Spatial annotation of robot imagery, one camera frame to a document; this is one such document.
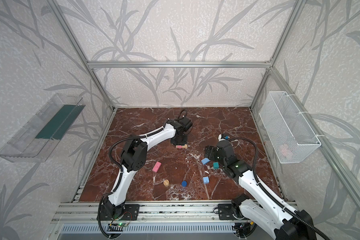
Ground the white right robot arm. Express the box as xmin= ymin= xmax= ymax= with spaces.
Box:
xmin=205 ymin=139 xmax=329 ymax=240

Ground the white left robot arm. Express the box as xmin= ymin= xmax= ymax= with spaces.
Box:
xmin=97 ymin=116 xmax=193 ymax=222

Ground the teal cube block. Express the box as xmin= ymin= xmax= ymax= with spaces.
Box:
xmin=213 ymin=162 xmax=220 ymax=170

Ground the light blue long block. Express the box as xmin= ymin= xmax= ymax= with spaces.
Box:
xmin=201 ymin=158 xmax=210 ymax=165

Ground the light blue cube block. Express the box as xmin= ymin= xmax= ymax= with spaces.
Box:
xmin=203 ymin=177 xmax=210 ymax=184

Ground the pink object in basket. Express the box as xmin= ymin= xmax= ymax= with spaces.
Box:
xmin=280 ymin=144 xmax=293 ymax=160

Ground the white wire mesh basket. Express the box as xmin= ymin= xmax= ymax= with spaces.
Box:
xmin=259 ymin=91 xmax=321 ymax=164

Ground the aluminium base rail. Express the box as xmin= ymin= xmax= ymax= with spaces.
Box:
xmin=51 ymin=200 xmax=231 ymax=224

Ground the aluminium enclosure frame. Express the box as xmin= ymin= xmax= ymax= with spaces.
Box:
xmin=47 ymin=1 xmax=360 ymax=211

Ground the clear plastic wall tray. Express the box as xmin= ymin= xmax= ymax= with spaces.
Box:
xmin=0 ymin=94 xmax=86 ymax=163

